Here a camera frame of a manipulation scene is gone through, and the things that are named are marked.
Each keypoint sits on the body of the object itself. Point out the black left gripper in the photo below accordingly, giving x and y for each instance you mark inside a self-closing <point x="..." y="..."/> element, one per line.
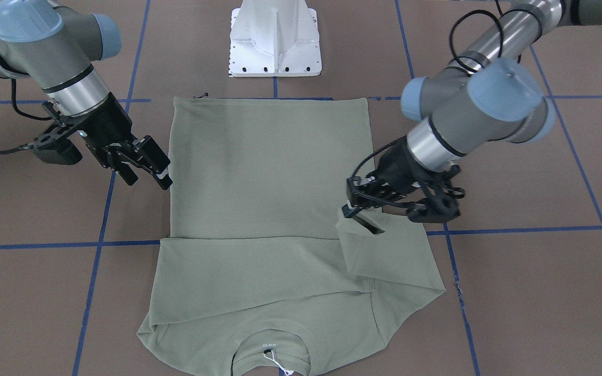
<point x="398" y="168"/>

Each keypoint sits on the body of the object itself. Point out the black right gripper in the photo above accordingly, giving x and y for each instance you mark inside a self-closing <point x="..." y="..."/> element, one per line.
<point x="106" y="127"/>

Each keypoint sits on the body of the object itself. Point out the olive green long-sleeve shirt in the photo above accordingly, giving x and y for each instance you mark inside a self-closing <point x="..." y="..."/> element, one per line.
<point x="260" y="267"/>

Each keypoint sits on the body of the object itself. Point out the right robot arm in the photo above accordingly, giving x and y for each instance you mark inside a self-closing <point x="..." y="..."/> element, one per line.
<point x="56" y="46"/>

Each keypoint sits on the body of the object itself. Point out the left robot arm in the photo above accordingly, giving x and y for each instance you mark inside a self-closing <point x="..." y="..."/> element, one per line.
<point x="483" y="95"/>

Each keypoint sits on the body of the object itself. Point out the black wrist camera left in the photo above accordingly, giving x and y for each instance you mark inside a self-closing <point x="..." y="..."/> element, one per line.
<point x="440" y="202"/>

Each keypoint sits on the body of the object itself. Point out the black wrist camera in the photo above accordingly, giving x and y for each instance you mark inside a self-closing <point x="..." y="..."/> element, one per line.
<point x="440" y="202"/>
<point x="53" y="146"/>

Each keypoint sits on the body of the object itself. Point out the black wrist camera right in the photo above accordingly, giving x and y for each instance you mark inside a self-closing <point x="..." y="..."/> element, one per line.
<point x="53" y="146"/>

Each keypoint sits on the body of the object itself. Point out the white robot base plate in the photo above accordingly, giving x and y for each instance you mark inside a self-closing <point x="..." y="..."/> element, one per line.
<point x="274" y="39"/>

